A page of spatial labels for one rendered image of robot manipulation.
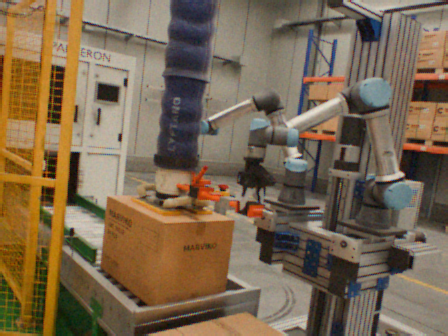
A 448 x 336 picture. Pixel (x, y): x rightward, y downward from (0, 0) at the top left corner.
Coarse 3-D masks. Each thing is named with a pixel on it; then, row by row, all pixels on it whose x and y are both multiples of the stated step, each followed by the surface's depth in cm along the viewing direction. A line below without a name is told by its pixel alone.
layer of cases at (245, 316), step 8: (248, 312) 196; (208, 320) 183; (216, 320) 184; (224, 320) 185; (232, 320) 186; (240, 320) 187; (248, 320) 188; (256, 320) 189; (176, 328) 173; (184, 328) 173; (192, 328) 174; (200, 328) 175; (208, 328) 176; (216, 328) 177; (224, 328) 178; (232, 328) 178; (240, 328) 179; (248, 328) 180; (256, 328) 181; (264, 328) 182; (272, 328) 183
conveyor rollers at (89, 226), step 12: (72, 216) 334; (84, 216) 340; (96, 216) 346; (48, 228) 296; (84, 228) 304; (96, 228) 309; (96, 240) 281; (96, 264) 236; (108, 276) 221; (120, 288) 207; (132, 300) 193
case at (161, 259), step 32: (128, 224) 205; (160, 224) 183; (192, 224) 189; (224, 224) 201; (128, 256) 204; (160, 256) 182; (192, 256) 192; (224, 256) 205; (128, 288) 203; (160, 288) 183; (192, 288) 195; (224, 288) 208
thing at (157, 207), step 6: (132, 198) 217; (138, 198) 215; (144, 198) 217; (138, 204) 212; (144, 204) 207; (150, 204) 205; (156, 204) 205; (162, 204) 202; (156, 210) 197; (162, 210) 195; (168, 210) 197; (174, 210) 199
